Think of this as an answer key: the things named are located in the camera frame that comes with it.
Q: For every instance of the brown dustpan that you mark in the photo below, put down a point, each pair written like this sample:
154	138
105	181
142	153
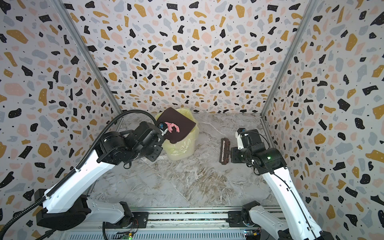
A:
185	124

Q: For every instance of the pink paper scrap far left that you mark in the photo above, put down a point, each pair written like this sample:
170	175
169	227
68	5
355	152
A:
172	126

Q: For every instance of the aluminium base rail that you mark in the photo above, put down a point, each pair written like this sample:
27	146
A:
190	223

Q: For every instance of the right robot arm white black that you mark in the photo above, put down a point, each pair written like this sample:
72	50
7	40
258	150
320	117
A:
268	163

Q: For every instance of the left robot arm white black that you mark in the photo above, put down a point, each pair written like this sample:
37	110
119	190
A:
69	207

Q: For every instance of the brown cartoon face brush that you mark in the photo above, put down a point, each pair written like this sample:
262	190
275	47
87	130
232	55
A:
225	151

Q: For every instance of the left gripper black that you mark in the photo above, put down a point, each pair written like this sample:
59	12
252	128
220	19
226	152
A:
159	151

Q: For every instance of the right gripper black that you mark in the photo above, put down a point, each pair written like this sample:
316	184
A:
235	153

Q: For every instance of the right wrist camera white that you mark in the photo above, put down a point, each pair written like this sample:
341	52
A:
239	136

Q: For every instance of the bin with yellow bag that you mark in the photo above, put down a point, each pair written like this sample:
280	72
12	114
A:
186	147

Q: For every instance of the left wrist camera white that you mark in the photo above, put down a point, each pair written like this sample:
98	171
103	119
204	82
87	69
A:
163	127

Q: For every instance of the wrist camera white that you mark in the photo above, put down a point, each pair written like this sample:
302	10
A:
239	136
163	127

